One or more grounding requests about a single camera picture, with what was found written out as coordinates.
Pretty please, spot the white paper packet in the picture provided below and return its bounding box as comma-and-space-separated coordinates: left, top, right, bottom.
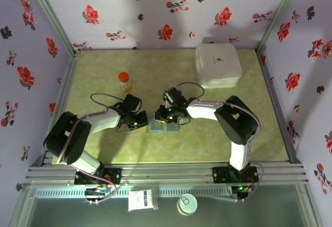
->
128, 190, 154, 211

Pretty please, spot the orange pill bottle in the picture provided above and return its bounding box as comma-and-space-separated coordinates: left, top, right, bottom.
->
118, 72, 132, 92

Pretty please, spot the silver tin can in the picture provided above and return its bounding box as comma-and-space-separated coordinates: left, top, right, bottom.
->
176, 193, 198, 216

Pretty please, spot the grey slotted cable duct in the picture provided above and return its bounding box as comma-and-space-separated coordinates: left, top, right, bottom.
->
35, 187, 233, 199

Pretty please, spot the aluminium side rail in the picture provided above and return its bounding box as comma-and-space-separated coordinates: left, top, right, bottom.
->
38, 50, 81, 167
256, 47, 303, 164

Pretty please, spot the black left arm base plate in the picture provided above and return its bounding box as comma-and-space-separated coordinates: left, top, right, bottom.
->
74, 168, 122, 186

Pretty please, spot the aluminium corner post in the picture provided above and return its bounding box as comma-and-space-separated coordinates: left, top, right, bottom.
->
256, 0, 304, 51
24, 0, 78, 54

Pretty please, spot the white zip storage case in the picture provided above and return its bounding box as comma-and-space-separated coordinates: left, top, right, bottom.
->
195, 42, 243, 89

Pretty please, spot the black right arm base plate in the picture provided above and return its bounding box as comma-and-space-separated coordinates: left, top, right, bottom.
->
212, 166, 259, 184

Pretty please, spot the clear plastic card case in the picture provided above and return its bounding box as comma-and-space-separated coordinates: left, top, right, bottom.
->
146, 115, 189, 134

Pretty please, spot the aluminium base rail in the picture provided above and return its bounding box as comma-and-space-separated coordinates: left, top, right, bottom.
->
24, 161, 310, 186

